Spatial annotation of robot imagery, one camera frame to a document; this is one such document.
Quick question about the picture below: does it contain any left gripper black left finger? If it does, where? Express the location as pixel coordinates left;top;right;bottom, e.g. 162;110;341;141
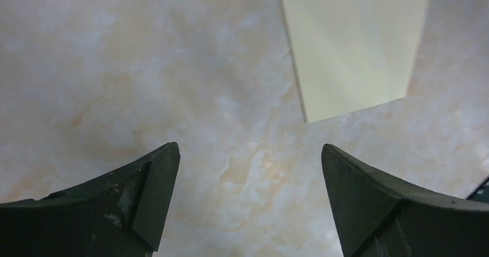
1;142;180;256

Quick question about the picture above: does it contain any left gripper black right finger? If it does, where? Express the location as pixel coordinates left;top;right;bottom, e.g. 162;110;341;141
321;144;488;256

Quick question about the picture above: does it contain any pale yellow envelope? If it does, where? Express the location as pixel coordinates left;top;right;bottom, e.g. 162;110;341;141
281;0;430;123

